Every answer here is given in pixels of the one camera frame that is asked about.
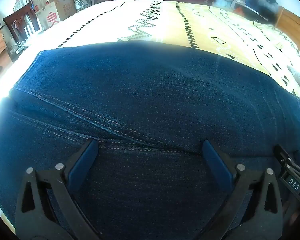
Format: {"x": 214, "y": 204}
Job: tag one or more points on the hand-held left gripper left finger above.
{"x": 82, "y": 165}

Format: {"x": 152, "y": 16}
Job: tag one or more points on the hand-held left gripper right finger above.
{"x": 216, "y": 165}

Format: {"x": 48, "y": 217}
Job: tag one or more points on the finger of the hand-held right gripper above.
{"x": 282, "y": 153}

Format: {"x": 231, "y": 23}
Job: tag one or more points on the blue denim pants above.
{"x": 150, "y": 92}

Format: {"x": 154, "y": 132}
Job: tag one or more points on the light wooden headboard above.
{"x": 295, "y": 27}

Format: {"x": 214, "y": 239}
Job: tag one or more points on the yellow patterned bed sheet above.
{"x": 165, "y": 22}

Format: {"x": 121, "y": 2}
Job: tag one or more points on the cardboard box with red mark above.
{"x": 56, "y": 13}

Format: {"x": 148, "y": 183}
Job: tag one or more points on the dark wooden chair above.
{"x": 20, "y": 22}

